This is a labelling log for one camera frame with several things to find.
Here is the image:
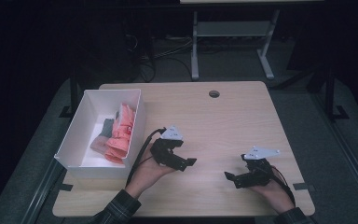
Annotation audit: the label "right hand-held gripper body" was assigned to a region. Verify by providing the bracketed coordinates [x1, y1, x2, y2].
[233, 146, 281, 189]

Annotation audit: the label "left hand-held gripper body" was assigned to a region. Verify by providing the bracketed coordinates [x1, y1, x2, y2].
[149, 124, 189, 173]

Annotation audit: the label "coral ski glove with print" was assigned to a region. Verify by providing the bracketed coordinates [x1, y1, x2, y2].
[113, 103, 137, 147]

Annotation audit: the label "pink and grey knit glove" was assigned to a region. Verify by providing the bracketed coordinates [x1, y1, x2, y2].
[89, 117, 117, 154]

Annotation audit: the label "white storage box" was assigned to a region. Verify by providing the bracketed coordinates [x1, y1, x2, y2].
[53, 89, 147, 180]

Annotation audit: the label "person's left hand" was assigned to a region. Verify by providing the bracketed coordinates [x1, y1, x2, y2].
[125, 141, 177, 200]

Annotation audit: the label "person's right hand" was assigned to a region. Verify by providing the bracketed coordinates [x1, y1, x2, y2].
[250, 178, 296, 216]

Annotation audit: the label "black stand leg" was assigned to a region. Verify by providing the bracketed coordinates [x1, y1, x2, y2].
[323, 63, 351, 121]
[59, 69, 79, 119]

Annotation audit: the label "grey metal stand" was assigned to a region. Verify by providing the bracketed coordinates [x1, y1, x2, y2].
[190, 8, 281, 82]

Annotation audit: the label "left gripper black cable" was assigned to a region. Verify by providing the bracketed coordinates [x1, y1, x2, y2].
[125, 126, 168, 188]

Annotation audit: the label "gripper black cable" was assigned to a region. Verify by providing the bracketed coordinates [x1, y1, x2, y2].
[269, 166, 296, 207]
[125, 126, 168, 188]

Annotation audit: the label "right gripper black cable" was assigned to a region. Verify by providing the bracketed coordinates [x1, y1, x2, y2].
[269, 166, 296, 207]

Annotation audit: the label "floor cables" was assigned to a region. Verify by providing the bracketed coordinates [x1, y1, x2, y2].
[125, 32, 194, 84]

